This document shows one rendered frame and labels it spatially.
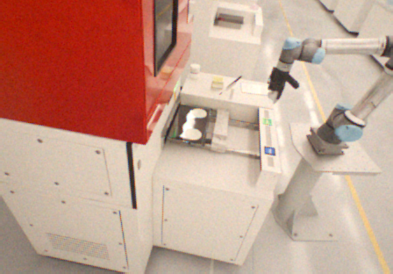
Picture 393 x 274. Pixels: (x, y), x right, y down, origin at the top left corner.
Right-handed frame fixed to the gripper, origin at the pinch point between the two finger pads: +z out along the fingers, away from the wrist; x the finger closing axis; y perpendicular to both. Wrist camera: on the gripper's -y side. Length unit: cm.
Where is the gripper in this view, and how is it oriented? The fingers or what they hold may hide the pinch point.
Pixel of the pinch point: (275, 102)
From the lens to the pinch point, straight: 149.7
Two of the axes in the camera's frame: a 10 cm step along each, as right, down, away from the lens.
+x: -1.7, 6.1, -7.8
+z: -1.0, 7.7, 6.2
